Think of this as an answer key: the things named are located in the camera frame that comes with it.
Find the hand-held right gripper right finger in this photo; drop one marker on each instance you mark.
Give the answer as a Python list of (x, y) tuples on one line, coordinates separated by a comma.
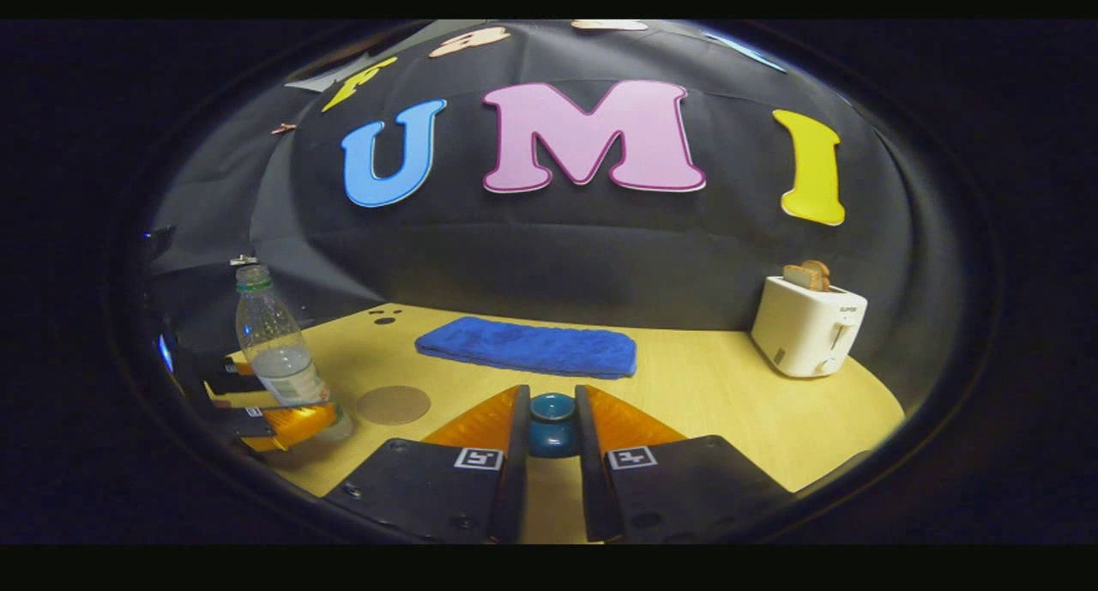
[(592, 497)]

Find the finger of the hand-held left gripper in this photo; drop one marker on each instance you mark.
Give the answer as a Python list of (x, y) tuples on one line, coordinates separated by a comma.
[(227, 376), (292, 424)]

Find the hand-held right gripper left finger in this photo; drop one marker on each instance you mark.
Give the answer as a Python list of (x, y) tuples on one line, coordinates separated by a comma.
[(515, 488)]

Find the clear plastic water bottle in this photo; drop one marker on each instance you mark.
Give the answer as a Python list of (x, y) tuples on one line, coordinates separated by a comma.
[(274, 351)]

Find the blue teacup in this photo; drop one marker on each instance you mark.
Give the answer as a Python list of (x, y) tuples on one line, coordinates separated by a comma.
[(553, 441)]

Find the blue teacup lid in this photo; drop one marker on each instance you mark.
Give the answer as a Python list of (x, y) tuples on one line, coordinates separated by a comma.
[(552, 407)]

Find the round brown coaster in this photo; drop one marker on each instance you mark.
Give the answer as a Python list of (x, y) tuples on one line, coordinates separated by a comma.
[(393, 405)]

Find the white clip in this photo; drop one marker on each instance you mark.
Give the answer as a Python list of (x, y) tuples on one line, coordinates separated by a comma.
[(244, 260)]

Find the blue towel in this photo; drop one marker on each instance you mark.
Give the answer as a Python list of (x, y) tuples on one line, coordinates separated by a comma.
[(527, 346)]

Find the white toaster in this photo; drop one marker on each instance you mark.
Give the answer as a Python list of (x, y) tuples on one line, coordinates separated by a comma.
[(802, 334)]

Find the black backdrop cloth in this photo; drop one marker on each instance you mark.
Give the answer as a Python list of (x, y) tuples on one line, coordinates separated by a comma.
[(686, 248)]

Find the toasted bread slice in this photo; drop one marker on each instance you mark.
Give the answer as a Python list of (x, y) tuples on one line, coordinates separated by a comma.
[(822, 272), (800, 277)]

